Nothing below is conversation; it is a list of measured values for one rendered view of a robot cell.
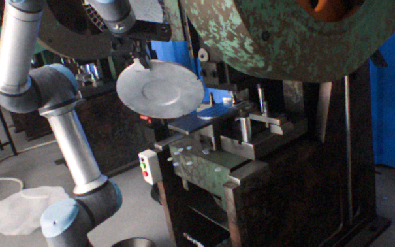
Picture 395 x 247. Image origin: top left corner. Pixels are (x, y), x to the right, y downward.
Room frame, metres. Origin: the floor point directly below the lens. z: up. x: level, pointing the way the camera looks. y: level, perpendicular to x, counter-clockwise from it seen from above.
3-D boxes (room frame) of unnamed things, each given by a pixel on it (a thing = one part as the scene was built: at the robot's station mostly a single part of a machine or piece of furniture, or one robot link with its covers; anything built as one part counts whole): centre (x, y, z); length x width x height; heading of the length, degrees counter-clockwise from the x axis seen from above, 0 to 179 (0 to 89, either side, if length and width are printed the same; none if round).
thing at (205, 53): (1.36, -0.15, 1.04); 0.17 x 0.15 x 0.30; 124
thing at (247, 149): (1.38, -0.19, 0.68); 0.45 x 0.30 x 0.06; 34
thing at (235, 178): (1.24, -0.45, 0.45); 0.92 x 0.12 x 0.90; 124
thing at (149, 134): (1.51, 0.18, 0.62); 0.10 x 0.06 x 0.20; 34
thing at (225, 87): (1.38, -0.19, 0.86); 0.20 x 0.16 x 0.05; 34
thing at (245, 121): (1.16, -0.18, 0.75); 0.03 x 0.03 x 0.10; 34
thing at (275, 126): (1.24, -0.28, 0.76); 0.17 x 0.06 x 0.10; 34
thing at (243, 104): (1.38, -0.18, 0.76); 0.15 x 0.09 x 0.05; 34
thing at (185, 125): (1.28, -0.04, 0.72); 0.25 x 0.14 x 0.14; 124
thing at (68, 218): (0.97, 0.45, 0.62); 0.13 x 0.12 x 0.14; 140
